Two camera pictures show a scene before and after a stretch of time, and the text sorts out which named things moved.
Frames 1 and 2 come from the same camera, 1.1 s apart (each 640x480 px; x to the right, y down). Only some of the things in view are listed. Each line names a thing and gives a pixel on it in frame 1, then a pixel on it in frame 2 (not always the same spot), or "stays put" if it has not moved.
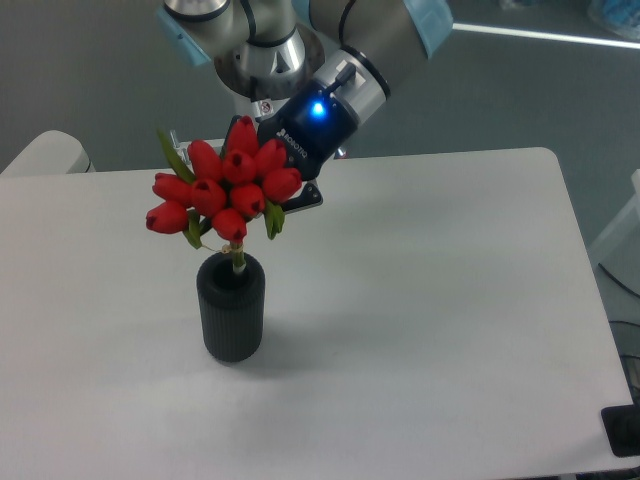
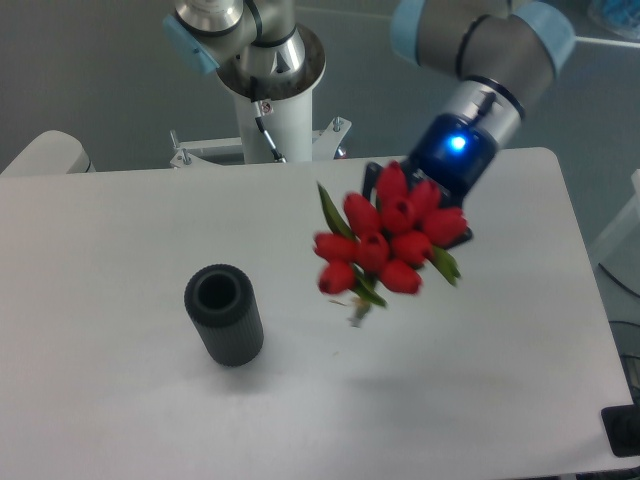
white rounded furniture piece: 51,152 stays put
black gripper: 310,128 → 449,152
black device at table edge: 622,427 stays put
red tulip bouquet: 224,189 → 388,244
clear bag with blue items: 621,17 stays put
